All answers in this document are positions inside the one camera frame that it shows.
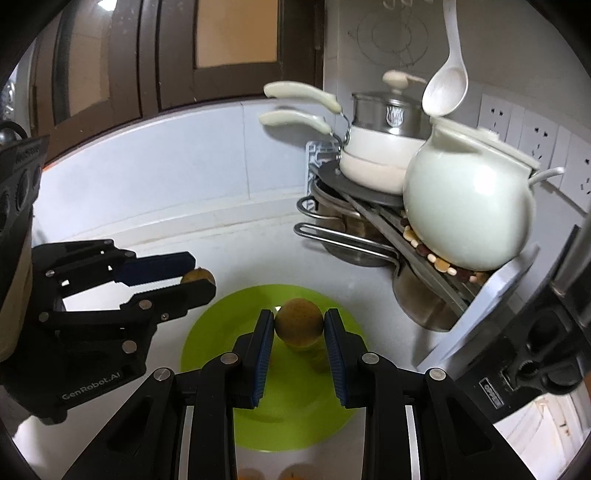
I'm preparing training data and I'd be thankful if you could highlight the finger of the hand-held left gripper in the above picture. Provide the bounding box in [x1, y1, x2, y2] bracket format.
[39, 280, 217, 366]
[32, 240, 197, 288]

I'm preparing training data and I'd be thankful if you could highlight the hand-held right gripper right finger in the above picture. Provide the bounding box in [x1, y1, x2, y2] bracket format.
[323, 308, 515, 480]

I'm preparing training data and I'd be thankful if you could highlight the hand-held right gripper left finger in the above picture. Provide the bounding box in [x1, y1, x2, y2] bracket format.
[74, 309, 276, 480]

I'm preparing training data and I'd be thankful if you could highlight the brown longan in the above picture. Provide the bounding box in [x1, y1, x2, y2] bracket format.
[276, 298, 324, 346]
[180, 267, 216, 285]

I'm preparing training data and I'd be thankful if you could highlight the green plate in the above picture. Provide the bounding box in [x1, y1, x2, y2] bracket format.
[180, 285, 370, 452]

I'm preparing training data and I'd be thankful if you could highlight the person's left forearm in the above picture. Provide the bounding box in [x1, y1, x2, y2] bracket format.
[0, 222, 33, 363]

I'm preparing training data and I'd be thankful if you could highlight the tall steel pot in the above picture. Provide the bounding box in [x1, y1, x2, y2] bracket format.
[392, 258, 468, 333]

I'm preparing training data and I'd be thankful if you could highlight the beaded trivet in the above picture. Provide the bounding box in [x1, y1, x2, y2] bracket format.
[399, 210, 490, 284]

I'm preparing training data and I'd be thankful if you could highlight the wide steel pot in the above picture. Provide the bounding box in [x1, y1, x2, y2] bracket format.
[297, 185, 370, 232]

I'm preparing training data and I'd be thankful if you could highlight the white and grey pot rack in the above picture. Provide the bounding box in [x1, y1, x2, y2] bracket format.
[305, 141, 541, 367]

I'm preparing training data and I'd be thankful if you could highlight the black knife block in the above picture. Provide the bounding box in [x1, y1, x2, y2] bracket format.
[455, 226, 591, 423]

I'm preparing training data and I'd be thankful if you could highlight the white ceramic pot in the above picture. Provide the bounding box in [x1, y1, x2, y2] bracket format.
[403, 117, 566, 272]

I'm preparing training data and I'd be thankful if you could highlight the dark brown cabinet door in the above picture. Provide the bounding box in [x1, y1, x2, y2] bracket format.
[159, 0, 325, 112]
[32, 0, 161, 155]

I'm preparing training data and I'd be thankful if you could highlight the steel saucepan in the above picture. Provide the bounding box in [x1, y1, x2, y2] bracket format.
[352, 97, 432, 139]

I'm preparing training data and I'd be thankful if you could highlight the pot lid with white knob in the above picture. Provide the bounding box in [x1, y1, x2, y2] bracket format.
[353, 70, 428, 107]

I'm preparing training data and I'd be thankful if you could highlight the white ladle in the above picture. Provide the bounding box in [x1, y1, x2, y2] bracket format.
[422, 0, 469, 117]

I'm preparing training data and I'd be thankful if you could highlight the steel pot with loop handle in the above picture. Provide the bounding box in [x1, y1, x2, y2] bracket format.
[294, 222, 402, 269]

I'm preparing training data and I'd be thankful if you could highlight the white pan with cream handle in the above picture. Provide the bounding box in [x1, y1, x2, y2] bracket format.
[259, 110, 409, 195]
[264, 82, 426, 164]

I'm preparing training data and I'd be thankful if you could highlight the white wall socket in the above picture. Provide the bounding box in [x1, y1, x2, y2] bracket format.
[478, 93, 525, 139]
[519, 110, 560, 160]
[554, 126, 591, 208]

